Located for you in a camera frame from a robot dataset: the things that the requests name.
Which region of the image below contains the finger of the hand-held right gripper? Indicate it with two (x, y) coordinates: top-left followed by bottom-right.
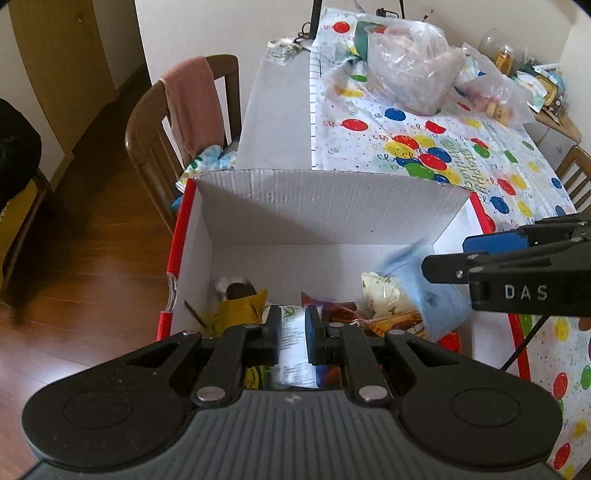
(421, 240), (591, 284)
(463, 217), (591, 254)

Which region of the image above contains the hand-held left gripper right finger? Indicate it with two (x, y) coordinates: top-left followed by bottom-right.
(305, 305), (459, 408)

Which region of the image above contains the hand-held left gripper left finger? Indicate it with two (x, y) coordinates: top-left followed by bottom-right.
(124, 305), (283, 408)

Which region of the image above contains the silver green snack packet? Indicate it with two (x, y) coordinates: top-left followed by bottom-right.
(276, 305), (319, 391)

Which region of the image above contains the yellow snack packet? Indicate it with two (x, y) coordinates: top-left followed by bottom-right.
(203, 290), (269, 335)

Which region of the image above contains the green snack bar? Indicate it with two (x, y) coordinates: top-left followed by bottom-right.
(245, 364), (280, 391)

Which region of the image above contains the dark round snack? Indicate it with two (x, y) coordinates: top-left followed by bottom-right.
(215, 275), (258, 302)

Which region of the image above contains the cream snack packet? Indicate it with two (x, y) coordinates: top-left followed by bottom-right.
(361, 271), (419, 319)

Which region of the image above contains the brown snack packet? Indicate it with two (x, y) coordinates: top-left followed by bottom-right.
(300, 290), (428, 344)

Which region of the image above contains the red cardboard box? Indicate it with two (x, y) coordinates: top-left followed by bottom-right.
(157, 168), (532, 384)

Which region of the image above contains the wooden chair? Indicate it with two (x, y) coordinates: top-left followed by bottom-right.
(124, 54), (242, 234)
(555, 145), (591, 210)

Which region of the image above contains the wooden cabinet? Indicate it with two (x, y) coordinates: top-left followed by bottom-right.
(526, 106), (583, 160)

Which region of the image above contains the balloon printed tablecloth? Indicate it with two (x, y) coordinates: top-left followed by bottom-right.
(308, 7), (591, 480)

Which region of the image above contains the clear plastic bag of biscuits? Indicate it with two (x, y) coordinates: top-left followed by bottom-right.
(455, 41), (534, 126)

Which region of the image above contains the yellow tin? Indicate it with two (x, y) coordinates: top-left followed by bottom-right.
(531, 74), (561, 109)

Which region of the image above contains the amber liquid bottle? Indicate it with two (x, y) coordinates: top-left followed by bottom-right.
(496, 46), (517, 75)

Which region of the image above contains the floral chair cushion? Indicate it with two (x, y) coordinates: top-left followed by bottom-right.
(174, 144), (240, 210)

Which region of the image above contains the large clear plastic bag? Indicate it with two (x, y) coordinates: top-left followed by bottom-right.
(353, 21), (467, 116)

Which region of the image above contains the glass jar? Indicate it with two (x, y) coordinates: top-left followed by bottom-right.
(479, 28), (514, 63)

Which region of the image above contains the pink towel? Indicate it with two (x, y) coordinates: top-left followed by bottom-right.
(163, 57), (222, 163)

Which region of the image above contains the silver desk lamp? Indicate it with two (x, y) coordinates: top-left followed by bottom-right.
(295, 0), (325, 51)

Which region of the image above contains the wooden door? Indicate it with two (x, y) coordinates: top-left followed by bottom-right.
(8, 0), (116, 153)

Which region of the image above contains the black cable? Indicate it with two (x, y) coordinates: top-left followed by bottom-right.
(501, 314), (548, 372)

